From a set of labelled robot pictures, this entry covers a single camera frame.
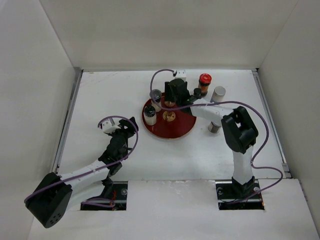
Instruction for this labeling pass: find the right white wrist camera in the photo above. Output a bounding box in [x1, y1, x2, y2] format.
[173, 69, 187, 81]

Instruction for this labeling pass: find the black knob cap salt bottle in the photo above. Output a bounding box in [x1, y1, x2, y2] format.
[143, 104, 157, 126]

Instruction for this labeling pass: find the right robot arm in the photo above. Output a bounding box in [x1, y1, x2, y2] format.
[164, 78, 259, 199]

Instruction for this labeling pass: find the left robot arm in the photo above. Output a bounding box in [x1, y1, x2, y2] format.
[24, 116, 139, 229]

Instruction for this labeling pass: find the red lid chili sauce jar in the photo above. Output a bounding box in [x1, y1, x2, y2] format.
[198, 73, 212, 96]

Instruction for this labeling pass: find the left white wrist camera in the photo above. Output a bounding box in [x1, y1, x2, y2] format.
[98, 118, 121, 134]

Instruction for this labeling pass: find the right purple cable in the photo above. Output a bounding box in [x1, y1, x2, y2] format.
[149, 68, 285, 203]

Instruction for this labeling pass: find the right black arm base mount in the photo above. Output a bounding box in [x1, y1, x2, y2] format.
[215, 177, 265, 211]

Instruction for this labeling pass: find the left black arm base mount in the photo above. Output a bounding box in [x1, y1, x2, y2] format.
[80, 178, 129, 211]

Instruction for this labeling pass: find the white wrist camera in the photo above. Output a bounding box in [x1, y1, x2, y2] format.
[98, 118, 121, 134]
[173, 69, 187, 81]

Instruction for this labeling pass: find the tall silver lid jar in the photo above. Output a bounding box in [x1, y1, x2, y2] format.
[211, 86, 226, 103]

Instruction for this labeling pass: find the red round tray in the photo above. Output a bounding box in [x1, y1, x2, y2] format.
[141, 98, 197, 139]

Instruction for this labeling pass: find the clear cap salt grinder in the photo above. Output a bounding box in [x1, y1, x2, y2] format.
[149, 89, 162, 113]

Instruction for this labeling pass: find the small black cap spice bottle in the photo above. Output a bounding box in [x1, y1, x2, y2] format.
[193, 88, 202, 99]

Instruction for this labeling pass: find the pink lid spice jar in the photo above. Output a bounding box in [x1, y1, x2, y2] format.
[164, 101, 176, 108]

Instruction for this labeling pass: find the white blue lid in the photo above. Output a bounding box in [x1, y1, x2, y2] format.
[208, 122, 221, 134]

